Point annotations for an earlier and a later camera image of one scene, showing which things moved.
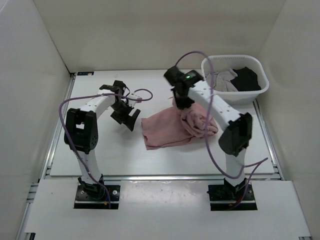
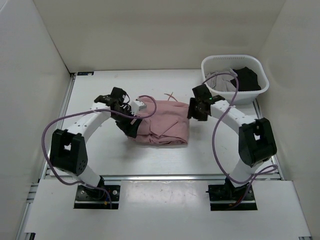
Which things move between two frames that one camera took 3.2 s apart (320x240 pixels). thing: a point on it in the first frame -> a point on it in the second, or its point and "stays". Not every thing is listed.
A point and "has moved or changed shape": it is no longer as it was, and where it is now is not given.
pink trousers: x=175 y=126 has moved or changed shape
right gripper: x=181 y=105 -> x=192 y=103
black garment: x=246 y=80 stays
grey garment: x=222 y=80 stays
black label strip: x=85 y=73 stays
